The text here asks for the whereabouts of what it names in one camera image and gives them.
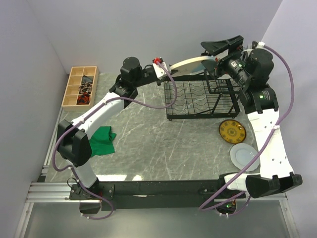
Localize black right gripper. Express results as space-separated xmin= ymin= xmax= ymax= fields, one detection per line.
xmin=200 ymin=36 xmax=250 ymax=87

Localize beige and blue plate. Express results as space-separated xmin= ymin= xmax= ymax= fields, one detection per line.
xmin=170 ymin=56 xmax=215 ymax=77

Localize pale blue scalloped plate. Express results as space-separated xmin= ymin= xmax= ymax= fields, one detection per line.
xmin=230 ymin=143 xmax=258 ymax=170

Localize watermelon pattern white plate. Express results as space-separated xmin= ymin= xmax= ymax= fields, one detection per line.
xmin=212 ymin=50 xmax=232 ymax=79

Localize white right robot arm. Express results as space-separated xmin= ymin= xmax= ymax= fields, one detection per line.
xmin=201 ymin=35 xmax=303 ymax=198

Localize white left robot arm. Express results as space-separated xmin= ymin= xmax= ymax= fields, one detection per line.
xmin=53 ymin=57 xmax=168 ymax=199

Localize wooden compartment box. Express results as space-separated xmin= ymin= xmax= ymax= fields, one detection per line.
xmin=61 ymin=66 xmax=99 ymax=112

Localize green cloth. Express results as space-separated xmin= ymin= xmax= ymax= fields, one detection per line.
xmin=90 ymin=126 xmax=116 ymax=157

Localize yellow patterned glass plate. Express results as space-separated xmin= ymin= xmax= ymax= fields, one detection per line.
xmin=218 ymin=119 xmax=247 ymax=144

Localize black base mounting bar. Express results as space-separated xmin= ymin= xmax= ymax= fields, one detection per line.
xmin=69 ymin=180 xmax=246 ymax=214

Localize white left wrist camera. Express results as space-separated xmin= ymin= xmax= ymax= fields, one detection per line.
xmin=152 ymin=58 xmax=173 ymax=79

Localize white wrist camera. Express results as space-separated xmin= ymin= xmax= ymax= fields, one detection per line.
xmin=243 ymin=41 xmax=265 ymax=53
xmin=152 ymin=58 xmax=173 ymax=79

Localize black wire dish rack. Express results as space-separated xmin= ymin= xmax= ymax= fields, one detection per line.
xmin=163 ymin=69 xmax=241 ymax=120

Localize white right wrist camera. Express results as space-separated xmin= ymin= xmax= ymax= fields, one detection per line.
xmin=243 ymin=41 xmax=265 ymax=53

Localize tangled cables in box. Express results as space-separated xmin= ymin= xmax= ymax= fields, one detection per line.
xmin=76 ymin=75 xmax=94 ymax=106

